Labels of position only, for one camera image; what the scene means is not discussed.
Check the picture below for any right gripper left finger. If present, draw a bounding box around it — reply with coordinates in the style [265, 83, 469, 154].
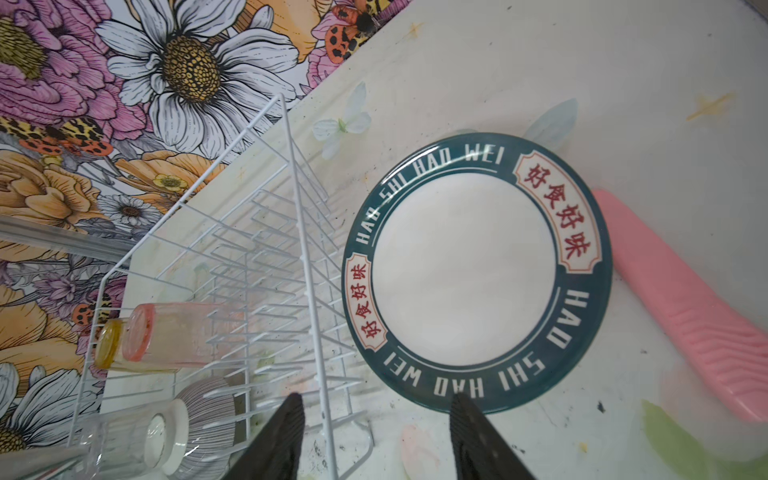
[223, 393, 306, 480]

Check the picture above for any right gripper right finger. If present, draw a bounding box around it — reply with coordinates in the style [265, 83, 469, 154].
[449, 393, 535, 480]

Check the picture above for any pink glass cup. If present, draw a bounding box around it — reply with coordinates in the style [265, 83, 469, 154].
[119, 302, 245, 369]

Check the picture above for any white wire dish rack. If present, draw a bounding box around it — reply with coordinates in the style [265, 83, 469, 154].
[69, 97, 375, 479]

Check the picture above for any yellow glass cup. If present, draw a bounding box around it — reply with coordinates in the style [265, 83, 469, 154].
[94, 318, 179, 373]

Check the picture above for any striped small bowl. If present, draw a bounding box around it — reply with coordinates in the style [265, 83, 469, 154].
[161, 376, 238, 480]

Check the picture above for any clear glass cup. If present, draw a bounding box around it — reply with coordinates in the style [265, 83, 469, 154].
[1, 399, 190, 479]

